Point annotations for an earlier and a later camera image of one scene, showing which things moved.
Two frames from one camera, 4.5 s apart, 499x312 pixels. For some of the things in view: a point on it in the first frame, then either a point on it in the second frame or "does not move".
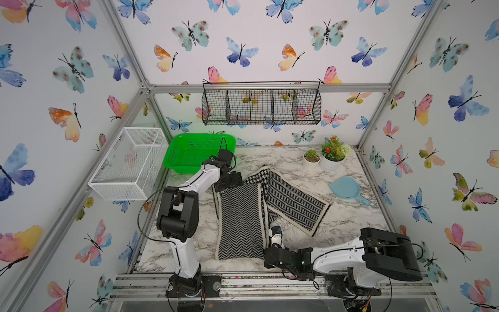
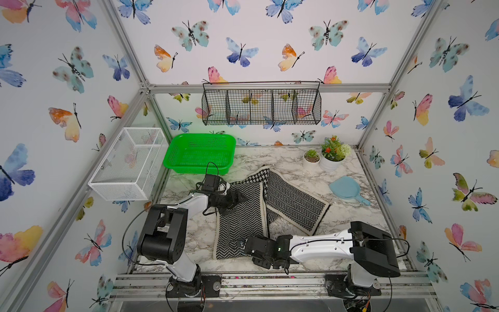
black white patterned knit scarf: (245, 212) does not move
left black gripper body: (231, 180) → (225, 201)
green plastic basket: (186, 153) does not move
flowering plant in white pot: (333, 153) does not move
